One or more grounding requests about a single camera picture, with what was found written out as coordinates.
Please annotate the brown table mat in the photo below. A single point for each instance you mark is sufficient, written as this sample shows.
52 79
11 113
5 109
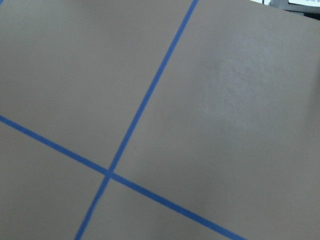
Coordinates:
158 120

